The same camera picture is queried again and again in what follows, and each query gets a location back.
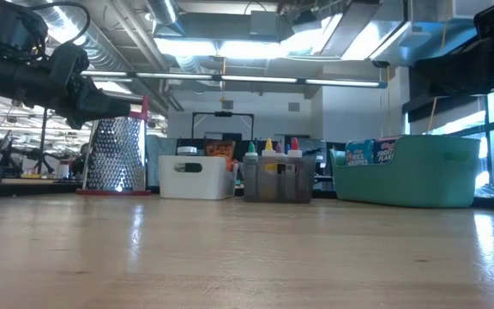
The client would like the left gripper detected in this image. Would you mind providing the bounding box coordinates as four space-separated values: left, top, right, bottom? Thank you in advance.
0 0 132 131

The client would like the blue Frosted Flakes cereal box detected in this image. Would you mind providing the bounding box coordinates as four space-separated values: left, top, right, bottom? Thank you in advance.
372 136 401 165

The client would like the blue Rice Krispies cereal box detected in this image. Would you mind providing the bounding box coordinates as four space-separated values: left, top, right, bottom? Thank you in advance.
344 139 375 167

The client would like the red-lidded square spice container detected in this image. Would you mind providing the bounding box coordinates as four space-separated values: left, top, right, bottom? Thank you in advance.
205 139 238 173

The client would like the grey-blue fabric panel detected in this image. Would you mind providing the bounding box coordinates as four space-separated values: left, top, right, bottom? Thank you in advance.
146 136 162 189

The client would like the teal plastic bin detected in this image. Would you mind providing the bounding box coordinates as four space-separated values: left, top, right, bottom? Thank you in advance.
329 134 482 209

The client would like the white plastic bin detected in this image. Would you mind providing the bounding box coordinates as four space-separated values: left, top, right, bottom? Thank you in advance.
157 154 240 201

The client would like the long ceiling strip light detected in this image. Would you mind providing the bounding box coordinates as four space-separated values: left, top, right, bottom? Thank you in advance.
79 68 388 89

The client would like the grey translucent plastic bin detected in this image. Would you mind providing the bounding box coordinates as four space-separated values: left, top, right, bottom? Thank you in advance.
242 154 316 203

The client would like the metal box grater red handle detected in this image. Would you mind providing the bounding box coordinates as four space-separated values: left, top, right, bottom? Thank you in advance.
76 94 153 197

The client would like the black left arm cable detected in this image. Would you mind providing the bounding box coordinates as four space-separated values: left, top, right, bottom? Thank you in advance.
28 1 92 45

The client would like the round silver ventilation duct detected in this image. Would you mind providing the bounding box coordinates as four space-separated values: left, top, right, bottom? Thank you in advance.
143 0 180 26

